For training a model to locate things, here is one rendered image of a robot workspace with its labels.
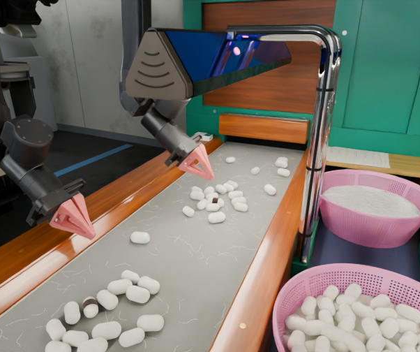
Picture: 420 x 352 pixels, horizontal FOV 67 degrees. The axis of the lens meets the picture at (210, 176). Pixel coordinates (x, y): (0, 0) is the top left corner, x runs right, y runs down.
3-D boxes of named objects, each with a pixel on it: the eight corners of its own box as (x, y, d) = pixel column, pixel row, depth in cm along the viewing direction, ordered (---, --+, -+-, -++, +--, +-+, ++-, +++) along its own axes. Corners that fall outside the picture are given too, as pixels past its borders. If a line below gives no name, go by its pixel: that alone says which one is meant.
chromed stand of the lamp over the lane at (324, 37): (213, 258, 68) (213, 24, 50) (242, 214, 85) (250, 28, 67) (305, 283, 61) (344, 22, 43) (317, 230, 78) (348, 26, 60)
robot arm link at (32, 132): (4, 130, 62) (-39, 149, 55) (13, 85, 55) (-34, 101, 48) (53, 170, 63) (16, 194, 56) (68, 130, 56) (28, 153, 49)
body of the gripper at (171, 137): (204, 137, 75) (183, 115, 76) (185, 151, 67) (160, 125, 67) (189, 155, 79) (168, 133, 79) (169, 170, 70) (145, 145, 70)
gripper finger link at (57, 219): (118, 214, 59) (83, 179, 60) (91, 235, 53) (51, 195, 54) (104, 233, 63) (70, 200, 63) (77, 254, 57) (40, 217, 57)
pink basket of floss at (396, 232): (360, 269, 65) (370, 228, 61) (289, 208, 88) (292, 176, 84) (455, 243, 73) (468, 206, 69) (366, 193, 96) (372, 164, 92)
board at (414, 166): (308, 162, 95) (308, 158, 94) (314, 148, 107) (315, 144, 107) (439, 180, 83) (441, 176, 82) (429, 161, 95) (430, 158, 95)
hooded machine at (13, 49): (61, 135, 398) (38, 16, 346) (17, 148, 352) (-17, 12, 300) (26, 128, 427) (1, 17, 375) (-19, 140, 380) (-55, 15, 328)
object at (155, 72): (124, 97, 37) (117, 27, 34) (262, 63, 89) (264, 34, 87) (186, 102, 34) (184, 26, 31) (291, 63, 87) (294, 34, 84)
